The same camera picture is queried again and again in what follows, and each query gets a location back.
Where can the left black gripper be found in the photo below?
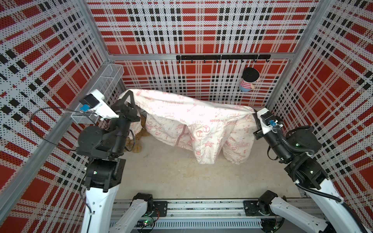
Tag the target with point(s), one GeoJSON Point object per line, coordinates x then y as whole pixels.
{"type": "Point", "coordinates": [130, 113]}

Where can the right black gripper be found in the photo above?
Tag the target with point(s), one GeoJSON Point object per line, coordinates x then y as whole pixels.
{"type": "Point", "coordinates": [257, 134]}

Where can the cream pink printed jacket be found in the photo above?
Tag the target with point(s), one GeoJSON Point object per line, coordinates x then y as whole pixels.
{"type": "Point", "coordinates": [203, 127]}

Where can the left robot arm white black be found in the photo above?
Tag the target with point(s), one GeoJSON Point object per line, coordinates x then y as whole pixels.
{"type": "Point", "coordinates": [103, 175]}

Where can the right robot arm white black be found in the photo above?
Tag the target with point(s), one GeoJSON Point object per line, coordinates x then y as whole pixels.
{"type": "Point", "coordinates": [296, 150]}

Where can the brown teddy bear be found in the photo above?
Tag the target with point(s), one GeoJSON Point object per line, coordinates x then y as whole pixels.
{"type": "Point", "coordinates": [135, 145]}

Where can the black-haired striped doll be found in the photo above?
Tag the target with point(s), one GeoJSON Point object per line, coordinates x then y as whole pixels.
{"type": "Point", "coordinates": [249, 76]}

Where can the green circuit board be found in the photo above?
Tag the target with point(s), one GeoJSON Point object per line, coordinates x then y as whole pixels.
{"type": "Point", "coordinates": [144, 223]}

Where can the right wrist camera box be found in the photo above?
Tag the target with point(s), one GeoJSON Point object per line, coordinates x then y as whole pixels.
{"type": "Point", "coordinates": [267, 121]}

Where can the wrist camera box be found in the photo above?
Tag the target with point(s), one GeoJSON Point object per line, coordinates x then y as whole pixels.
{"type": "Point", "coordinates": [94, 103]}
{"type": "Point", "coordinates": [267, 121]}

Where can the white wire mesh basket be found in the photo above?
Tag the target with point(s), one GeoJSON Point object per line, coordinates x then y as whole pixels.
{"type": "Point", "coordinates": [107, 81]}

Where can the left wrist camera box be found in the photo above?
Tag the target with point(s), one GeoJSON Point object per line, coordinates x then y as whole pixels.
{"type": "Point", "coordinates": [94, 103]}

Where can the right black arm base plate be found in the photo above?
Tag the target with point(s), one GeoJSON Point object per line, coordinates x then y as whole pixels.
{"type": "Point", "coordinates": [257, 208]}

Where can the black wall hook rail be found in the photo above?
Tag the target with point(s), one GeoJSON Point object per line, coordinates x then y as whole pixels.
{"type": "Point", "coordinates": [223, 57]}

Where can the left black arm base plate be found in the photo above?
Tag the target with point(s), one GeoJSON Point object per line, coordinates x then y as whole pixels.
{"type": "Point", "coordinates": [159, 208]}

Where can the aluminium front rail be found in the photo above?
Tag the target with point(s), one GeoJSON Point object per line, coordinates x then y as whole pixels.
{"type": "Point", "coordinates": [211, 214]}

